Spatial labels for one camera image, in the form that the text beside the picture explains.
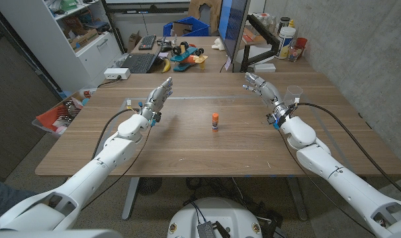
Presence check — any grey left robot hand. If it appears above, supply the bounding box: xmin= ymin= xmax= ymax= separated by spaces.
xmin=139 ymin=77 xmax=173 ymax=128

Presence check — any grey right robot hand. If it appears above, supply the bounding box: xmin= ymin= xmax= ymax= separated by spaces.
xmin=242 ymin=72 xmax=296 ymax=130

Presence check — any clear plastic measuring cup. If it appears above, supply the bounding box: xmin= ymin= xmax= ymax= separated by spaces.
xmin=284 ymin=85 xmax=304 ymax=106

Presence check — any red plastic cup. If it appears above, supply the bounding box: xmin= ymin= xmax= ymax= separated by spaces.
xmin=294 ymin=37 xmax=308 ymax=57

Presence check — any small white box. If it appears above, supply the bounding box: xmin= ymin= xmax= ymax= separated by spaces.
xmin=253 ymin=63 xmax=277 ymax=73

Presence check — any black laptop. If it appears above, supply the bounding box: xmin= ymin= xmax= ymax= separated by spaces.
xmin=120 ymin=36 xmax=167 ymax=74

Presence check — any white power strip box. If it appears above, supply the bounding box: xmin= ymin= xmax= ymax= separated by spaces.
xmin=103 ymin=67 xmax=131 ymax=81

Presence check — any teal orange toy airplane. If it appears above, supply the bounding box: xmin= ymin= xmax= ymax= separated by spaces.
xmin=169 ymin=40 xmax=208 ymax=72

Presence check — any white round canister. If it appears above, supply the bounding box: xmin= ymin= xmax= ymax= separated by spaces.
xmin=275 ymin=26 xmax=296 ymax=60

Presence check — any black keyboard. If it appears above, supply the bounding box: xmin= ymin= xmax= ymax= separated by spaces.
xmin=138 ymin=34 xmax=157 ymax=51

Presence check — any orange printed cardboard box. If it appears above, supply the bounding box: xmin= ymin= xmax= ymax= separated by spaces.
xmin=242 ymin=26 xmax=268 ymax=46

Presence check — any small brown cardboard box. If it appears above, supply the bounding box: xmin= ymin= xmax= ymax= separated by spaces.
xmin=127 ymin=31 xmax=142 ymax=52

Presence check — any wooden back desk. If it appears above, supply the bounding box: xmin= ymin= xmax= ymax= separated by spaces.
xmin=129 ymin=35 xmax=317 ymax=74

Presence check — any white crumpled figure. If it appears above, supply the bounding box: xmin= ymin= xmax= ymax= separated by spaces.
xmin=211 ymin=37 xmax=226 ymax=52

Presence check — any dark lidded bottle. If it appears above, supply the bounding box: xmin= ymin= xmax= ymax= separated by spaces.
xmin=279 ymin=16 xmax=291 ymax=34

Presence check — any black computer monitor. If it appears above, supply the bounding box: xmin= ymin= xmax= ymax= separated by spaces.
xmin=218 ymin=0 xmax=251 ymax=63

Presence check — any blue plastic bin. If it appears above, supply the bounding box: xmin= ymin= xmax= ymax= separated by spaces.
xmin=163 ymin=15 xmax=210 ymax=37

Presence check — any cardboard box on shelf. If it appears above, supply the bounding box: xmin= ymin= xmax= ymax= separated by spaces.
xmin=69 ymin=28 xmax=99 ymax=50

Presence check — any grey metal table leg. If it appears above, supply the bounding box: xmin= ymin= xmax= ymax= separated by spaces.
xmin=121 ymin=177 xmax=140 ymax=221
xmin=285 ymin=177 xmax=309 ymax=221

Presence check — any floor bin with clutter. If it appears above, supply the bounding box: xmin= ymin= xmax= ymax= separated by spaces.
xmin=31 ymin=87 xmax=99 ymax=136

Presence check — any white shelf cabinet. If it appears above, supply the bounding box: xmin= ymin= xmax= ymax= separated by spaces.
xmin=0 ymin=0 xmax=124 ymax=93

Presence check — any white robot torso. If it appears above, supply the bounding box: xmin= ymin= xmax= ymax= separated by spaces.
xmin=167 ymin=197 xmax=263 ymax=238

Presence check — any person in dark trousers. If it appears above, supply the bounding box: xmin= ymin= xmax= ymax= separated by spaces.
xmin=0 ymin=178 xmax=38 ymax=221

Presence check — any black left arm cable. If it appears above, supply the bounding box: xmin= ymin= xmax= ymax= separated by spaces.
xmin=91 ymin=108 xmax=142 ymax=161

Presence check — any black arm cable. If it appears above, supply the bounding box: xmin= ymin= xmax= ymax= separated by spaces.
xmin=91 ymin=108 xmax=142 ymax=161
xmin=294 ymin=102 xmax=401 ymax=202

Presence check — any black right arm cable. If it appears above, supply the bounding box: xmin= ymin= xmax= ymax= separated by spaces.
xmin=294 ymin=102 xmax=401 ymax=202

